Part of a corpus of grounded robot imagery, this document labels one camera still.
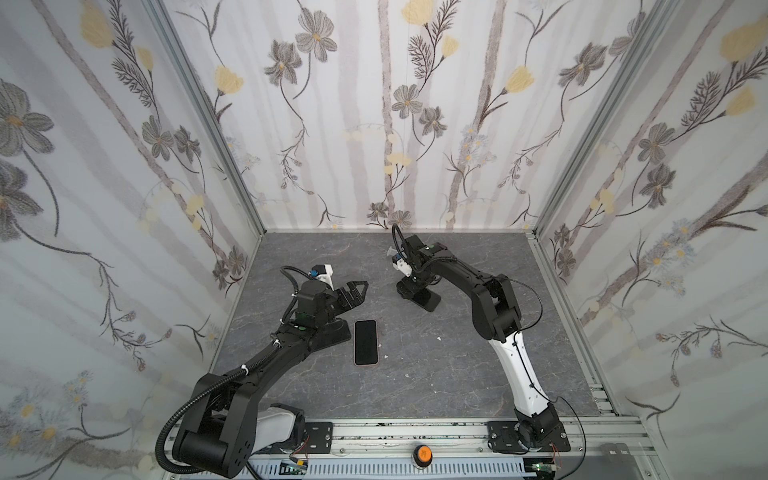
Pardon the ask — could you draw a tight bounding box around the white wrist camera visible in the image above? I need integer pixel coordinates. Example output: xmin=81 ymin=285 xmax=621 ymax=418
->
xmin=392 ymin=253 xmax=413 ymax=277
xmin=309 ymin=264 xmax=334 ymax=289

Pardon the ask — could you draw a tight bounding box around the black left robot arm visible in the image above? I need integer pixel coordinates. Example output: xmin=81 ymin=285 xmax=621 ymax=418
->
xmin=154 ymin=278 xmax=369 ymax=478

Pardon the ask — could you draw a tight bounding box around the orange emergency stop button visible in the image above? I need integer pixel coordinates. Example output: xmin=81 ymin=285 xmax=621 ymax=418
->
xmin=412 ymin=444 xmax=434 ymax=469

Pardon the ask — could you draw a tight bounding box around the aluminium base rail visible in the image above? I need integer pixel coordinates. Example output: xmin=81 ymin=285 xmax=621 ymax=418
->
xmin=161 ymin=416 xmax=667 ymax=480

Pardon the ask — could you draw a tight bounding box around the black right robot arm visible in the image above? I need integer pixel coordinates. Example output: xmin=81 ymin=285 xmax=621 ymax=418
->
xmin=391 ymin=235 xmax=571 ymax=454

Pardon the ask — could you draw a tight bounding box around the phone with pink case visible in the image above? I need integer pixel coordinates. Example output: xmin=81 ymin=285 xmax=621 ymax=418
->
xmin=353 ymin=320 xmax=379 ymax=366

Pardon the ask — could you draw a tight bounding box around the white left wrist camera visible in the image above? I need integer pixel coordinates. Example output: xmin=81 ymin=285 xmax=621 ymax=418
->
xmin=309 ymin=264 xmax=334 ymax=289

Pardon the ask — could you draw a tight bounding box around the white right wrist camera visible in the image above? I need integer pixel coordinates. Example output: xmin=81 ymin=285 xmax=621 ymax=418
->
xmin=392 ymin=253 xmax=413 ymax=277

